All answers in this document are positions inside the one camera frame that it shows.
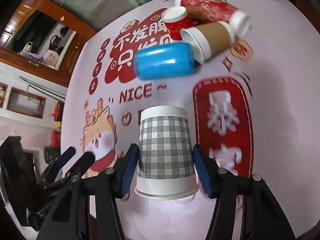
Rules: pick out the small red paper cup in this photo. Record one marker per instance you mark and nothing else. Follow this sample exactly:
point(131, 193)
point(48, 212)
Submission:
point(175, 19)

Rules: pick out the pink printed tablecloth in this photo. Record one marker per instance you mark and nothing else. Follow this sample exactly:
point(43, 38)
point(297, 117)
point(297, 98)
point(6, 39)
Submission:
point(254, 108)

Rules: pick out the pink rice cooker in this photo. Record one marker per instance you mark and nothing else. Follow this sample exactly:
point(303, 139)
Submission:
point(51, 58)

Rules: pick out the tall red patterned cup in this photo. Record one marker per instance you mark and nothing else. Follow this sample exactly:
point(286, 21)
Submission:
point(208, 11)

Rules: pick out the grey checkered paper cup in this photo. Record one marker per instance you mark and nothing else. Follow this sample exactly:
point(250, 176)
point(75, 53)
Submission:
point(165, 168)

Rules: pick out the brown sleeve paper cup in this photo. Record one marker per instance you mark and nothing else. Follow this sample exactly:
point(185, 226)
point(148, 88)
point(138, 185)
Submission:
point(208, 40)

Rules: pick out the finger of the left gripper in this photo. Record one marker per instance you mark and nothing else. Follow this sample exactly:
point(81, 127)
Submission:
point(56, 163)
point(79, 168)

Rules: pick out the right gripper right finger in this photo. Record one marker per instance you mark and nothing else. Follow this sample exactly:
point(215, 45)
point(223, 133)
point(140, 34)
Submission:
point(262, 216)

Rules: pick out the dark basket with red items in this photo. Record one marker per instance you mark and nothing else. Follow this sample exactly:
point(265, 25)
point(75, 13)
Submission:
point(58, 112)

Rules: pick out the wall niche frame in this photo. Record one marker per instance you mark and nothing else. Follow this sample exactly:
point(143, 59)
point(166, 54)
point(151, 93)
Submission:
point(24, 103)

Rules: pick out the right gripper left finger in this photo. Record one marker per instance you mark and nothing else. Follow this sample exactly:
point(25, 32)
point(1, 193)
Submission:
point(68, 217)

